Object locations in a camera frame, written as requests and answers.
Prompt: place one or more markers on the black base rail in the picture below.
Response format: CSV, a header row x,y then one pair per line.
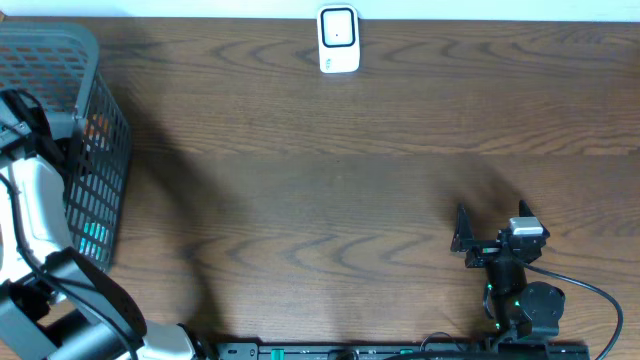
x,y
433,350

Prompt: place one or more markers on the white barcode scanner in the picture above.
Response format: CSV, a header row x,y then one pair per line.
x,y
338,39

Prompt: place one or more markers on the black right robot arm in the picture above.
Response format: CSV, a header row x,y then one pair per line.
x,y
523,310

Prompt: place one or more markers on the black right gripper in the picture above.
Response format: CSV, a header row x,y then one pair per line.
x,y
483,251

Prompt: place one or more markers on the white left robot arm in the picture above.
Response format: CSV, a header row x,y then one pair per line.
x,y
55,303

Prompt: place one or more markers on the grey plastic mesh basket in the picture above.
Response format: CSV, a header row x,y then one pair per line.
x,y
56,67

